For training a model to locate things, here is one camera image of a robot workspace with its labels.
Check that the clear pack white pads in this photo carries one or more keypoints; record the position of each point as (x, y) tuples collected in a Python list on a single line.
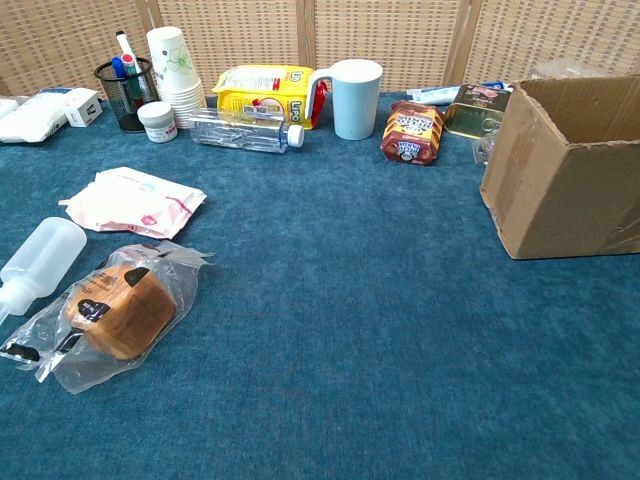
[(6, 107)]

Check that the bread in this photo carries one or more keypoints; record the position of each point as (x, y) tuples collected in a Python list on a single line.
[(120, 310)]

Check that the white marker black cap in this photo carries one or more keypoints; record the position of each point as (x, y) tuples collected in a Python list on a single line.
[(125, 47)]

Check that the blue marker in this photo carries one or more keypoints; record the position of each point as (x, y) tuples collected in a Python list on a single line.
[(118, 67)]

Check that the woven rattan folding screen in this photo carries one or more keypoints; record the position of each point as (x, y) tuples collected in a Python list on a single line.
[(240, 30)]

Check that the clear plastic water bottle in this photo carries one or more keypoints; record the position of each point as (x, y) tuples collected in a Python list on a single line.
[(240, 132)]

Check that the small white box black print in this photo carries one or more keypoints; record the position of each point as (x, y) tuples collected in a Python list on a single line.
[(82, 107)]

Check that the black mesh pen holder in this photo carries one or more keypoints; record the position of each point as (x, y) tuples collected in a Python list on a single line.
[(125, 107)]

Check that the small white jar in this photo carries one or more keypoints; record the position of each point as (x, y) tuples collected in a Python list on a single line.
[(157, 122)]

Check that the yellow snack bag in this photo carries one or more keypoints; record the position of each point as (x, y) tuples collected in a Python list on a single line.
[(295, 100)]

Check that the white blue toothpaste tube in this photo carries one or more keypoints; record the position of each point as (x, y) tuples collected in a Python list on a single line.
[(432, 93)]

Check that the stack of paper cups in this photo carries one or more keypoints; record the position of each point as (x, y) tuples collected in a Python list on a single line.
[(172, 60)]

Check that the pink wet wipes pack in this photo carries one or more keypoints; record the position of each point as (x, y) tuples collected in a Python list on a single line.
[(135, 202)]

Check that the translucent squeeze wash bottle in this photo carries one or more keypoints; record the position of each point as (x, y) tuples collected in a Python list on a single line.
[(45, 255)]

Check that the red capped marker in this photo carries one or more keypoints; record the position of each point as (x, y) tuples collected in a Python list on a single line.
[(130, 62)]

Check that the blue felt table cover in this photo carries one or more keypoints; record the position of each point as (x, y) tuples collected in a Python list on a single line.
[(350, 325)]

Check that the brown cardboard box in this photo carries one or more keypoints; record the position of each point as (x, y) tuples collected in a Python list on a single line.
[(565, 200)]

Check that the gold meat tin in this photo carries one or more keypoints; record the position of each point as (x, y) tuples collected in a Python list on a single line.
[(470, 117)]

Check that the brown cookie pack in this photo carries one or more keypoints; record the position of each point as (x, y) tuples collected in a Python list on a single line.
[(412, 132)]

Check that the white bag blue print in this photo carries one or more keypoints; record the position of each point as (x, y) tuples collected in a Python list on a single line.
[(30, 120)]

